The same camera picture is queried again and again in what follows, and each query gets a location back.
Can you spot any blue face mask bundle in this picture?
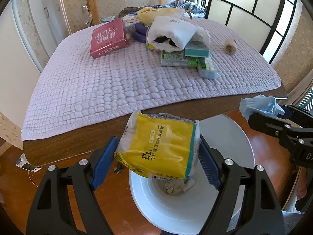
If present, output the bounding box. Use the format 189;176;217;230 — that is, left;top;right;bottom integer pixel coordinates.
239;94;285;121

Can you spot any beige paper towel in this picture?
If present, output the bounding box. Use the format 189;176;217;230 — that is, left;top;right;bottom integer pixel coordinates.
165;179;185;195

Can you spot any white tissue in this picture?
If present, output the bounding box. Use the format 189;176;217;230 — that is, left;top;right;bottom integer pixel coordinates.
192;26;211;46

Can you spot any yellow tissue pack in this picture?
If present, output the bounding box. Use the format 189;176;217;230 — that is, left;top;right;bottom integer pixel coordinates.
113;111;201;179

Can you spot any white cloth pouch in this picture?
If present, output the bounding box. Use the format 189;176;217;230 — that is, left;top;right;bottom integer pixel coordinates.
146;16;197;52

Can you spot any pink medicine box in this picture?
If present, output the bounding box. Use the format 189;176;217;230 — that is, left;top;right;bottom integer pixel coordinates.
90;18;128;58

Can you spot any white tape roll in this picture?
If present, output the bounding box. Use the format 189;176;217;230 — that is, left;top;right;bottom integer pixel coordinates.
183;178;196;192

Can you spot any white trash bin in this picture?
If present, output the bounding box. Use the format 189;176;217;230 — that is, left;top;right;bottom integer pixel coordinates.
129;115;255;234

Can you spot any white floor fan device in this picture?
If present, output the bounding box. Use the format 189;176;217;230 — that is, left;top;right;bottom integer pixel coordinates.
15;153;42;173

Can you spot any brown wooden table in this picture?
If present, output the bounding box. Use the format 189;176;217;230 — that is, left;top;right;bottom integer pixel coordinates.
23;94;291;170

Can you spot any shoji sliding screen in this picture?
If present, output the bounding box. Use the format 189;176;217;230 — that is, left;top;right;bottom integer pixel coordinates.
204;0;298;64

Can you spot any lavender quilted blanket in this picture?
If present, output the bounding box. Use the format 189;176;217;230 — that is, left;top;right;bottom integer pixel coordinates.
21;18;281;141

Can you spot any rumpled blue grey bedding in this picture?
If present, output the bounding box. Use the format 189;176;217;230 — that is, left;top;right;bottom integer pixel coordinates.
118;0;207;18

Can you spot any white barcode medicine box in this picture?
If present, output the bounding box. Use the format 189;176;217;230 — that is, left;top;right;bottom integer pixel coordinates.
122;14;141;25

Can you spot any white wardrobe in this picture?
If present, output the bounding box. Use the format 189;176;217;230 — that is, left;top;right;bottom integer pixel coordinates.
28;0;71;57

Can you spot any yellow drawstring bag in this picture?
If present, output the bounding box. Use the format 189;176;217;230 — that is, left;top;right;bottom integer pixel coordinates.
137;7;192;26

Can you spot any wooden bunk bed post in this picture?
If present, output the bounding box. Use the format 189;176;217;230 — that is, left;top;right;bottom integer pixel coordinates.
88;0;100;25

